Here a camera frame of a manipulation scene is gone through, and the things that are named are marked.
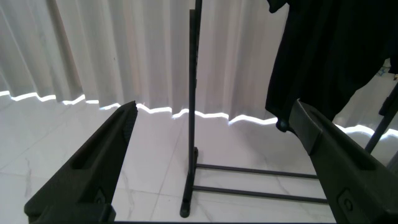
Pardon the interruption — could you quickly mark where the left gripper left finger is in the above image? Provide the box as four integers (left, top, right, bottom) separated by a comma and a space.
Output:
23, 100, 139, 223

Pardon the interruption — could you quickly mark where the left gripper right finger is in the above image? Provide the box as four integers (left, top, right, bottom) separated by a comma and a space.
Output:
288, 99, 398, 223

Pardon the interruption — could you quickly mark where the black garment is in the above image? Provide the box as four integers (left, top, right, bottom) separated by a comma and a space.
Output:
265, 0, 398, 133

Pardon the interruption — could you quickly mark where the black clothes rack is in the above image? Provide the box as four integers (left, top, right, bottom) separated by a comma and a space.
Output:
179, 0, 398, 218

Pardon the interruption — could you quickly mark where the white curtain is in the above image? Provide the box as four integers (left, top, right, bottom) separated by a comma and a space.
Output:
0, 0, 398, 141

